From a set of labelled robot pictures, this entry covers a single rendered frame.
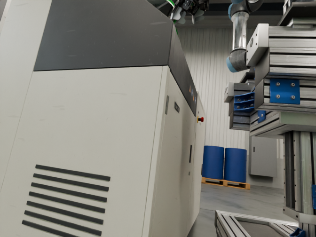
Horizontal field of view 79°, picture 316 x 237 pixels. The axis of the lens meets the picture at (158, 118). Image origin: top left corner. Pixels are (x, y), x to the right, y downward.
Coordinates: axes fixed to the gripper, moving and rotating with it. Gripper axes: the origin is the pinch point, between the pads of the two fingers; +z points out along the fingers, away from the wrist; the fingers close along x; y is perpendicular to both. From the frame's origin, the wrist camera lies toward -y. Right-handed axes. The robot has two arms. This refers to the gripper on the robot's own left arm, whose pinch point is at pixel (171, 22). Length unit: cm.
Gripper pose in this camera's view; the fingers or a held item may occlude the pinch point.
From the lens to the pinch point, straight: 113.9
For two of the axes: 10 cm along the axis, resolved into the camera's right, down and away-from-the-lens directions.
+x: 5.9, 0.2, 8.0
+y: 5.9, 6.7, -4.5
